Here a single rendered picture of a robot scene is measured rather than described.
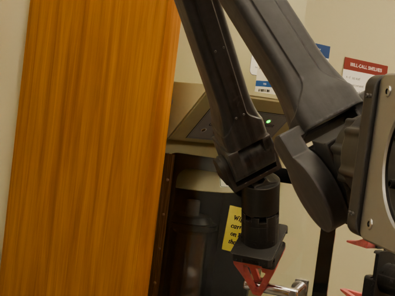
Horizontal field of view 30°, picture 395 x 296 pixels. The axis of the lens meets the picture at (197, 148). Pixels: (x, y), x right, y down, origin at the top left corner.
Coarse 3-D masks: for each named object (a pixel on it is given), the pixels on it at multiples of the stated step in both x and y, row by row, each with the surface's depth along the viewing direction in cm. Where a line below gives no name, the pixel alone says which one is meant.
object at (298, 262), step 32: (192, 160) 126; (192, 192) 126; (224, 192) 124; (288, 192) 120; (192, 224) 126; (224, 224) 124; (288, 224) 120; (192, 256) 126; (224, 256) 124; (288, 256) 120; (320, 256) 118; (160, 288) 128; (192, 288) 126; (224, 288) 124; (320, 288) 118
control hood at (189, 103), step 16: (176, 96) 125; (192, 96) 121; (256, 96) 125; (272, 96) 128; (176, 112) 124; (192, 112) 122; (272, 112) 131; (176, 128) 125; (192, 128) 126; (288, 128) 138
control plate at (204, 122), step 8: (208, 112) 123; (264, 112) 130; (200, 120) 125; (208, 120) 125; (264, 120) 132; (272, 120) 133; (280, 120) 134; (200, 128) 127; (208, 128) 127; (272, 128) 135; (280, 128) 136; (192, 136) 128; (200, 136) 129; (208, 136) 130; (272, 136) 138
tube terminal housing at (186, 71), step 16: (288, 0) 143; (304, 0) 146; (304, 16) 147; (240, 48) 137; (176, 64) 128; (192, 64) 130; (240, 64) 137; (176, 80) 129; (192, 80) 131; (176, 144) 130; (192, 144) 133; (208, 144) 135
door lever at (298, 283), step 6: (246, 282) 117; (258, 282) 117; (294, 282) 120; (300, 282) 119; (246, 288) 117; (270, 288) 116; (276, 288) 116; (282, 288) 116; (288, 288) 115; (294, 288) 116; (300, 288) 118; (306, 288) 119; (276, 294) 116; (282, 294) 115; (288, 294) 115; (294, 294) 115; (300, 294) 119
